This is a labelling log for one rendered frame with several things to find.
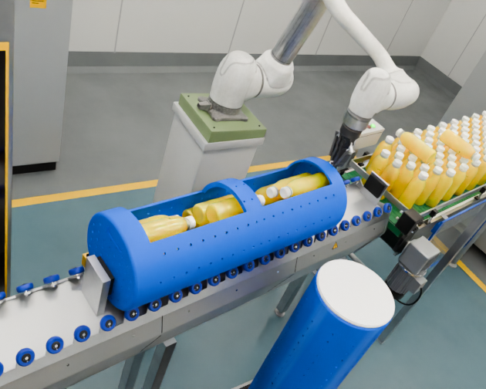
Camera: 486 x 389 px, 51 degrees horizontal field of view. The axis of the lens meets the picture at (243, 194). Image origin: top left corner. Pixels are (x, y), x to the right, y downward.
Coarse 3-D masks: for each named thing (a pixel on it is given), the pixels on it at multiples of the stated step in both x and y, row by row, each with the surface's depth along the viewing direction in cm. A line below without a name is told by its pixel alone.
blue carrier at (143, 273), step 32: (320, 160) 187; (224, 192) 179; (320, 192) 175; (96, 224) 141; (128, 224) 133; (224, 224) 148; (256, 224) 155; (288, 224) 165; (320, 224) 178; (96, 256) 146; (128, 256) 130; (160, 256) 134; (192, 256) 141; (224, 256) 149; (256, 256) 163; (128, 288) 134; (160, 288) 137
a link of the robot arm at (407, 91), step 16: (336, 0) 172; (336, 16) 174; (352, 16) 174; (352, 32) 176; (368, 32) 176; (368, 48) 177; (384, 64) 177; (400, 80) 173; (400, 96) 172; (416, 96) 178
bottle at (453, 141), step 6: (444, 132) 253; (450, 132) 252; (444, 138) 253; (450, 138) 251; (456, 138) 250; (462, 138) 250; (450, 144) 251; (456, 144) 249; (462, 144) 247; (468, 144) 247; (456, 150) 250; (462, 150) 247; (468, 150) 246; (474, 150) 246; (462, 156) 249; (468, 156) 246
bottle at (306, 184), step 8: (312, 176) 183; (320, 176) 185; (288, 184) 178; (296, 184) 177; (304, 184) 178; (312, 184) 180; (320, 184) 183; (328, 184) 186; (296, 192) 177; (304, 192) 178
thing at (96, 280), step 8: (88, 256) 141; (88, 264) 141; (96, 264) 140; (104, 264) 141; (88, 272) 142; (96, 272) 137; (104, 272) 138; (88, 280) 143; (96, 280) 139; (104, 280) 136; (112, 280) 139; (88, 288) 145; (96, 288) 140; (104, 288) 138; (112, 288) 141; (88, 296) 146; (96, 296) 141; (104, 296) 140; (96, 304) 143; (104, 304) 143; (96, 312) 144
